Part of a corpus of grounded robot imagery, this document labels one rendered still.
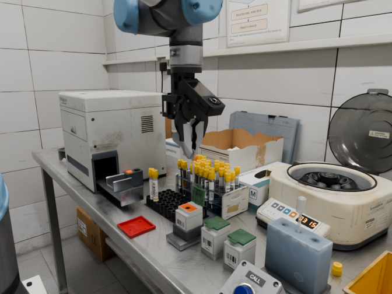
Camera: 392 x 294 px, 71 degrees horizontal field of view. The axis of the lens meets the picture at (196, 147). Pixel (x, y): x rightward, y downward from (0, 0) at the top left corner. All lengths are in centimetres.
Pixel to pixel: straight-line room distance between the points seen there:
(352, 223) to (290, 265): 18
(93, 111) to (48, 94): 133
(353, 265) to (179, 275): 34
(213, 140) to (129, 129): 34
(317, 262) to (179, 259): 26
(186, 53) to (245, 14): 62
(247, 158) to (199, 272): 42
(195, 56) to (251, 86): 58
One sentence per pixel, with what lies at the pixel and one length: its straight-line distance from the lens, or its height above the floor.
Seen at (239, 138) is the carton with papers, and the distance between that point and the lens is 114.
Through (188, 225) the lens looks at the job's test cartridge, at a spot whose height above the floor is 92.
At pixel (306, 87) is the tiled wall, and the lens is 104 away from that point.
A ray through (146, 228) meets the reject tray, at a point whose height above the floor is 88.
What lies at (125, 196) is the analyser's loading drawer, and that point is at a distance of 77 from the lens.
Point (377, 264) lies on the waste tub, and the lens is 50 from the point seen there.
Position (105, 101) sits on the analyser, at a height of 116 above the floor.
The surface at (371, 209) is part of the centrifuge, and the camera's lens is 69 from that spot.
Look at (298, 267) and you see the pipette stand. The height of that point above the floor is 93.
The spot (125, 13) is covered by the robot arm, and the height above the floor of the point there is 134.
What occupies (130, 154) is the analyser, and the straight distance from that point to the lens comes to 94.
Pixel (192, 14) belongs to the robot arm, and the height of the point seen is 132.
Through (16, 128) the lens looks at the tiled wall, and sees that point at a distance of 217.
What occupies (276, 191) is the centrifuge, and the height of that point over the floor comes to 96.
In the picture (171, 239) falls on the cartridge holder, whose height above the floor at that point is 89.
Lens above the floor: 123
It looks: 14 degrees down
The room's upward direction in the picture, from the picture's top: straight up
